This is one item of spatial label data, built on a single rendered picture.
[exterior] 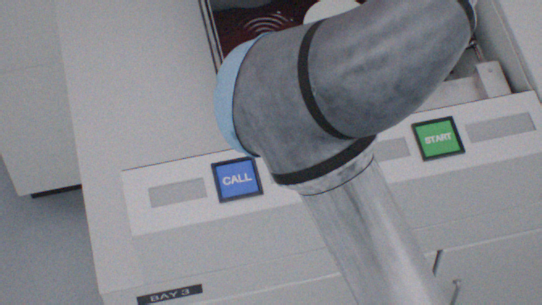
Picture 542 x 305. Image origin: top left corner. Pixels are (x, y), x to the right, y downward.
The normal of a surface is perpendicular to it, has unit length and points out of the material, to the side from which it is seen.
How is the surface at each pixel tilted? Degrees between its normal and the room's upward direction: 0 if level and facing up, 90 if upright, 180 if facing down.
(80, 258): 0
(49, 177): 90
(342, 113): 73
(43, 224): 0
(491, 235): 90
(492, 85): 0
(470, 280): 90
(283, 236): 90
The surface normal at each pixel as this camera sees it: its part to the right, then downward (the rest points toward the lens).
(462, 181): 0.22, 0.83
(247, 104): -0.66, 0.29
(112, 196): 0.00, -0.53
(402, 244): 0.68, -0.11
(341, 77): -0.34, 0.16
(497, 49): -0.97, 0.19
